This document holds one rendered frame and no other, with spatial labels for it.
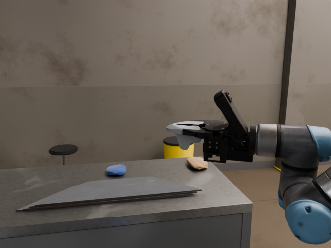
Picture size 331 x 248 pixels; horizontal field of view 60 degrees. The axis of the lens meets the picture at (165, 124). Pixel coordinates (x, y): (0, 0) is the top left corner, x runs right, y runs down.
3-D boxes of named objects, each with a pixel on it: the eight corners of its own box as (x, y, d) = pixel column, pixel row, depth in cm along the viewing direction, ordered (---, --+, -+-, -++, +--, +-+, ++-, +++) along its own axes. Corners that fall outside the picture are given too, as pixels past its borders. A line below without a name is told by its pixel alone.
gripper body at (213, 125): (200, 161, 68) (253, 166, 64) (200, 127, 65) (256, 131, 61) (205, 148, 75) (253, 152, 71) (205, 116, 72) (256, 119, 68)
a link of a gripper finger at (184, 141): (163, 150, 70) (201, 153, 68) (162, 127, 68) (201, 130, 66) (167, 145, 73) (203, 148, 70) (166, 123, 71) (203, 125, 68)
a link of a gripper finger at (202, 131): (181, 137, 66) (219, 140, 64) (181, 131, 66) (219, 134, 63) (185, 130, 70) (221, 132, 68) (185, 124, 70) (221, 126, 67)
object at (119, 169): (126, 176, 143) (126, 170, 143) (106, 177, 142) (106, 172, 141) (125, 168, 155) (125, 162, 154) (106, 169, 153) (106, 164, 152)
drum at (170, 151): (189, 177, 407) (190, 135, 393) (196, 190, 369) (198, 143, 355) (161, 179, 400) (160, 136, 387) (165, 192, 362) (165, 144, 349)
